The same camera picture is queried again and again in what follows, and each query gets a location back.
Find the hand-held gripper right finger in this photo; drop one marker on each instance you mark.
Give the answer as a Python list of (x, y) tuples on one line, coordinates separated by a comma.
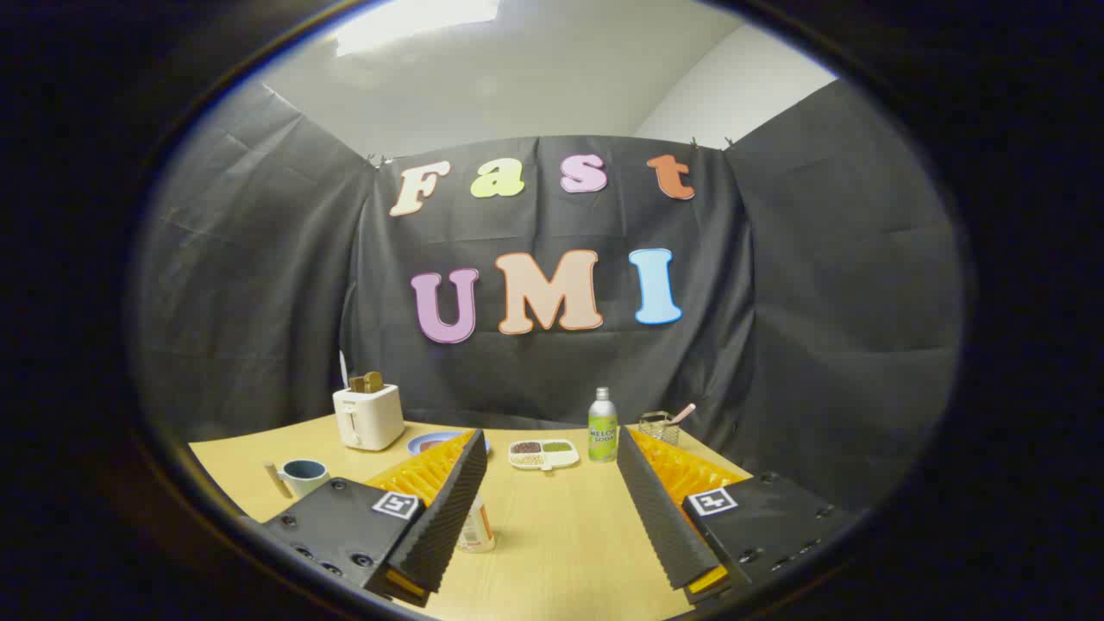
[(655, 517)]

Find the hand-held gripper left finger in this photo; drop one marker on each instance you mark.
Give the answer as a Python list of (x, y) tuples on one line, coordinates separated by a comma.
[(448, 517)]

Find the clear glass juice bottle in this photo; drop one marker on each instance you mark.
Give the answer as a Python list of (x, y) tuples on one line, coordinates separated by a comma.
[(477, 530)]

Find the green soda bottle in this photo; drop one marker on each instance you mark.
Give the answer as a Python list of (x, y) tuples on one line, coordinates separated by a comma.
[(603, 431)]

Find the blue plate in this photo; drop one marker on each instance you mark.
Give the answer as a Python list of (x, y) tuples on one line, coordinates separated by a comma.
[(421, 442)]

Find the wooden table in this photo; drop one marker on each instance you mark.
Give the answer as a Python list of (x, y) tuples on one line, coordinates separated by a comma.
[(561, 535)]

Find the pale yellow beans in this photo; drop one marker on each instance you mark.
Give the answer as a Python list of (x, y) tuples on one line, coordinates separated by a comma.
[(528, 460)]

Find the dark red beans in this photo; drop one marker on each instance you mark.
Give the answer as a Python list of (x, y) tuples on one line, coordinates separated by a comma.
[(526, 448)]

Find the pink spoon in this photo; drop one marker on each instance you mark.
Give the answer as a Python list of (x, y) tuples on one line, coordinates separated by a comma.
[(683, 414)]

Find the white divided dish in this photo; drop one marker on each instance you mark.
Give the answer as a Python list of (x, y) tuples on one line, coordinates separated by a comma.
[(545, 459)]

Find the green beans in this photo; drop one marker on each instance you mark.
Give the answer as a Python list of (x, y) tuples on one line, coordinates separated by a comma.
[(557, 447)]

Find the white toaster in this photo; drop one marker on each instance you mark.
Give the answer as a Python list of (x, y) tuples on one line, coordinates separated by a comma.
[(369, 423)]

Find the brown toast slice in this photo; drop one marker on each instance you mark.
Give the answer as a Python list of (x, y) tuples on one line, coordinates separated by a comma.
[(374, 382), (356, 385)]

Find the thin white stick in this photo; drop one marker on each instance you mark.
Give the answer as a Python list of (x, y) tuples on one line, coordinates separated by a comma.
[(343, 369)]

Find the black backdrop cloth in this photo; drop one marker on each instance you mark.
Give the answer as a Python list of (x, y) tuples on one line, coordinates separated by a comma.
[(259, 302)]

